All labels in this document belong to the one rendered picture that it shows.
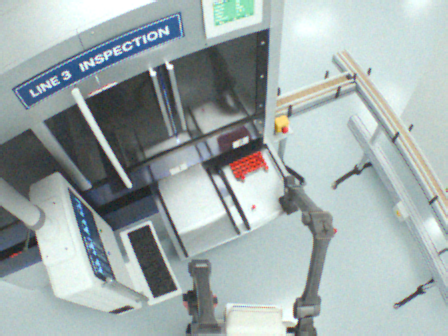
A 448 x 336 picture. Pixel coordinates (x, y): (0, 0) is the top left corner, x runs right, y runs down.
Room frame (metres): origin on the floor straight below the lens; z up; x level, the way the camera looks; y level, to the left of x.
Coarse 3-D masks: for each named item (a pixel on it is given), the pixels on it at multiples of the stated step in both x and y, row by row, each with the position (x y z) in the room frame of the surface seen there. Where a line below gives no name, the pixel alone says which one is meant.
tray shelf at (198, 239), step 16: (256, 144) 1.05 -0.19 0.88; (208, 160) 0.99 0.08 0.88; (224, 160) 0.98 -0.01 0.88; (224, 176) 0.88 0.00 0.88; (224, 192) 0.79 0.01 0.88; (160, 208) 0.74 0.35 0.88; (208, 224) 0.63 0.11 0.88; (224, 224) 0.62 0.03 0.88; (240, 224) 0.61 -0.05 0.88; (256, 224) 0.60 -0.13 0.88; (176, 240) 0.56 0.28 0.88; (192, 240) 0.55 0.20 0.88; (208, 240) 0.54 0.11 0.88; (224, 240) 0.54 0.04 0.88
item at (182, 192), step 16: (176, 176) 0.91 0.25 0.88; (192, 176) 0.90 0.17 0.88; (208, 176) 0.88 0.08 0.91; (176, 192) 0.82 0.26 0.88; (192, 192) 0.81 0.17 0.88; (208, 192) 0.80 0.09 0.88; (176, 208) 0.73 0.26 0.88; (192, 208) 0.72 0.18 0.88; (208, 208) 0.71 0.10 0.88; (176, 224) 0.64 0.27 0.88; (192, 224) 0.63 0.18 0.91
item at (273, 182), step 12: (264, 156) 0.97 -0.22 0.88; (228, 168) 0.93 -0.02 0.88; (276, 168) 0.88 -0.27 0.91; (228, 180) 0.85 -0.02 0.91; (240, 180) 0.85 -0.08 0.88; (252, 180) 0.84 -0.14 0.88; (264, 180) 0.83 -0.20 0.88; (276, 180) 0.83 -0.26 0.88; (240, 192) 0.78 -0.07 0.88; (252, 192) 0.78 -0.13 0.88; (264, 192) 0.77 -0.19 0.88; (276, 192) 0.76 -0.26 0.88; (240, 204) 0.71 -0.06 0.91; (252, 204) 0.71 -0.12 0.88; (264, 204) 0.70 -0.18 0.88; (276, 204) 0.69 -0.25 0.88; (252, 216) 0.65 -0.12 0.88; (264, 216) 0.63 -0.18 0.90
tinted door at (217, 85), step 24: (216, 48) 0.98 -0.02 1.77; (240, 48) 1.01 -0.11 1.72; (192, 72) 0.95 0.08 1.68; (216, 72) 0.98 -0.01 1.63; (240, 72) 1.01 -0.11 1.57; (168, 96) 0.91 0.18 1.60; (192, 96) 0.94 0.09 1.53; (216, 96) 0.97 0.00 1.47; (240, 96) 1.01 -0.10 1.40; (192, 120) 0.93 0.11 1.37; (216, 120) 0.97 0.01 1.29
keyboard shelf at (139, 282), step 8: (144, 224) 0.68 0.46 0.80; (128, 232) 0.64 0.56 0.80; (152, 232) 0.63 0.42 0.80; (128, 240) 0.59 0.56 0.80; (128, 248) 0.55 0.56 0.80; (160, 248) 0.54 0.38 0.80; (128, 264) 0.46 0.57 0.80; (136, 264) 0.45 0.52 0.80; (168, 264) 0.45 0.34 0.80; (128, 272) 0.41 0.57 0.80; (136, 272) 0.41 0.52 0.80; (136, 280) 0.36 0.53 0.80; (144, 280) 0.36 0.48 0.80; (176, 280) 0.36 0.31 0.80; (136, 288) 0.32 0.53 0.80; (144, 288) 0.32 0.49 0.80; (152, 296) 0.27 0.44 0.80; (160, 296) 0.27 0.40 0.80; (168, 296) 0.27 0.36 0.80
